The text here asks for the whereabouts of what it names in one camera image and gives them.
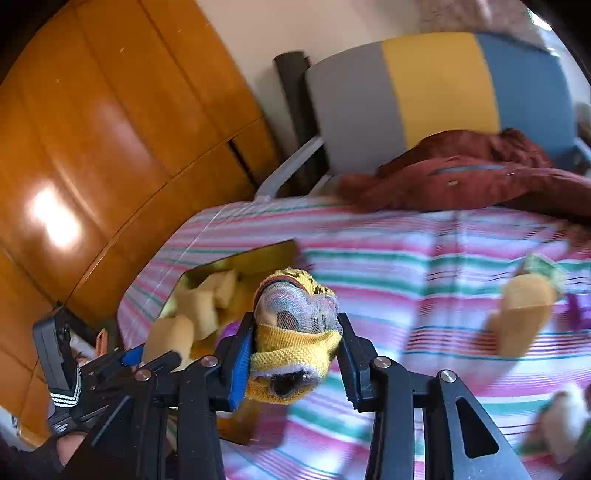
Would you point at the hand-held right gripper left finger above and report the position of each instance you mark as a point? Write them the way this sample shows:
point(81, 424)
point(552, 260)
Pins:
point(238, 369)

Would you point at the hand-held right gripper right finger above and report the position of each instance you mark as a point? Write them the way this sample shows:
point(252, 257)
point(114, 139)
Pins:
point(353, 369)

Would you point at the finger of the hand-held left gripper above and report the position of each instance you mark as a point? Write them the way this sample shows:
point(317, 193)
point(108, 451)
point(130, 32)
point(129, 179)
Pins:
point(132, 356)
point(161, 362)

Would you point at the purple small item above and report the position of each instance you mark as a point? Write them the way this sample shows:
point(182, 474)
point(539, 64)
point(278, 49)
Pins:
point(232, 331)
point(578, 310)

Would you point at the yellow patterned sock ball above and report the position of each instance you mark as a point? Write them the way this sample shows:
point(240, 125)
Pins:
point(295, 341)

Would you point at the gold tin box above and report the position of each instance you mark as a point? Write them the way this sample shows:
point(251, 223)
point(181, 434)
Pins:
point(261, 258)

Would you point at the person's left forearm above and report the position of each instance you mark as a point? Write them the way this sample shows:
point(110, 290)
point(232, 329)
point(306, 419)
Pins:
point(27, 461)

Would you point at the striped bed sheet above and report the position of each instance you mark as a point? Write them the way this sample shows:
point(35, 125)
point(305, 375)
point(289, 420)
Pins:
point(415, 277)

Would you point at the maroon padded jacket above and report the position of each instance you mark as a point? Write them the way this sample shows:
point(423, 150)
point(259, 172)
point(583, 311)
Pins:
point(461, 180)

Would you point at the wooden wardrobe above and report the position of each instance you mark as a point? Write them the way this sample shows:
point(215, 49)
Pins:
point(115, 138)

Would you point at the grey yellow blue chair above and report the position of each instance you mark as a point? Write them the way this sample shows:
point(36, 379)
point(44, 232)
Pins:
point(351, 101)

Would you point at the black rolled mat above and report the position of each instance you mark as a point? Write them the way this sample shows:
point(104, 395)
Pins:
point(295, 101)

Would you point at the pink patterned curtain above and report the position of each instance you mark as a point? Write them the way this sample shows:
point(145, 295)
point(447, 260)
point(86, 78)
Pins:
point(485, 18)

